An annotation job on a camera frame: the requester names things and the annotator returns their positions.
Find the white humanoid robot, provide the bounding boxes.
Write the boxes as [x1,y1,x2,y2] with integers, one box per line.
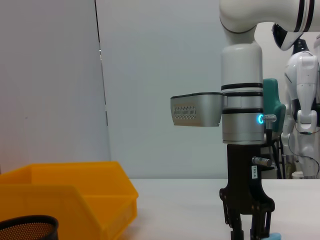
[271,22,320,180]

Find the yellow plastic bin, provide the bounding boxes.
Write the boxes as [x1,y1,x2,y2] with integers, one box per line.
[0,161,140,240]

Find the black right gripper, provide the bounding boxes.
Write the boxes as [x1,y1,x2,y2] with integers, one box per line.
[219,143,276,240]

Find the black mesh pen holder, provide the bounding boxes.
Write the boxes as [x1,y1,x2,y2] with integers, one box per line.
[0,214,60,240]

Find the right wrist camera housing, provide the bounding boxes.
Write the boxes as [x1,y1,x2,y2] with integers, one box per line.
[170,92,224,128]

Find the blue scissors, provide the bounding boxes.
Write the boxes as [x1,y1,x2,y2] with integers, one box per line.
[261,232,282,240]

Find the teal office chair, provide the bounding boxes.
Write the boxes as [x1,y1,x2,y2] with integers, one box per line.
[262,78,287,180]

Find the right gripper connector cable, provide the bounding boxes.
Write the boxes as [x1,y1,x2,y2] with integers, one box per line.
[251,113,280,172]

